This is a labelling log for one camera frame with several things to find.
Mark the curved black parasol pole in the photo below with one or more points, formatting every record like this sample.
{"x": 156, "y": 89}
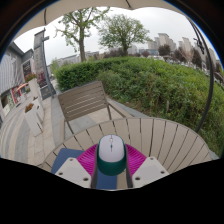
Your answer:
{"x": 210, "y": 83}

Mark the tall thin-crowned tree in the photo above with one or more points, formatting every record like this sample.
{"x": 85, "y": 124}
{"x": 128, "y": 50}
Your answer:
{"x": 81, "y": 36}

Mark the slatted outdoor chair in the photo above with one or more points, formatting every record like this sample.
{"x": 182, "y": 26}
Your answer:
{"x": 83, "y": 101}

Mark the green hedge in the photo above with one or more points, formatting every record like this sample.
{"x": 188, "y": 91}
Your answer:
{"x": 160, "y": 86}

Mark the beige parasol canopy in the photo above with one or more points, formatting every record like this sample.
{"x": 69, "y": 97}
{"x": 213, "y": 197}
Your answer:
{"x": 83, "y": 6}

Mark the white and teal computer mouse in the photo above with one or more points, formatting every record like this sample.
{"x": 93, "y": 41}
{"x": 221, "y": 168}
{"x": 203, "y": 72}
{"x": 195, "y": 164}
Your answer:
{"x": 111, "y": 151}

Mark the group of apartment buildings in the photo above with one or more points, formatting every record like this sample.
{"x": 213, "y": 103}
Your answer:
{"x": 165, "y": 40}

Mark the round-crowned tree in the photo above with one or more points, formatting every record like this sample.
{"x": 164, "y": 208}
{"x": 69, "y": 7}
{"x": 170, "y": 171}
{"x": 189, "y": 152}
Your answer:
{"x": 123, "y": 31}

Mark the white planter with flowers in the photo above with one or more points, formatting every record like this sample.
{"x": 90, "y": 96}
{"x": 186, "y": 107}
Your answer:
{"x": 33, "y": 118}
{"x": 32, "y": 85}

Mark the grey sign pillar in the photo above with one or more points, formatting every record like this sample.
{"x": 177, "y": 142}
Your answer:
{"x": 41, "y": 66}

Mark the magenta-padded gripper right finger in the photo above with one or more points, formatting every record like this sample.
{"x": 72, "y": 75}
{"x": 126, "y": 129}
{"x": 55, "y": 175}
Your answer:
{"x": 150, "y": 170}

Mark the blue mouse pad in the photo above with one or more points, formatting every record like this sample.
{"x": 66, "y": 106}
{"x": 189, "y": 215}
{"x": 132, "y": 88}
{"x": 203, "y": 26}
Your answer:
{"x": 65, "y": 155}

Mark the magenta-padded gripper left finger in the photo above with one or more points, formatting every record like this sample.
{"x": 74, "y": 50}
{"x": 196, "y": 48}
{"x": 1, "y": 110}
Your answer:
{"x": 71, "y": 171}

